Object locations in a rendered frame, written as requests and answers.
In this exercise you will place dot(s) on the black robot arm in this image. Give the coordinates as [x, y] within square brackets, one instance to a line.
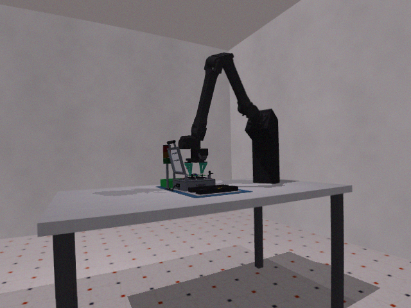
[213, 67]

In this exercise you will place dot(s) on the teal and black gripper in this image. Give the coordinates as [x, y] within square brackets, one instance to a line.
[190, 161]

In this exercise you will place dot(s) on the green bin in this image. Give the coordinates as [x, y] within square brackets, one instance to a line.
[163, 183]

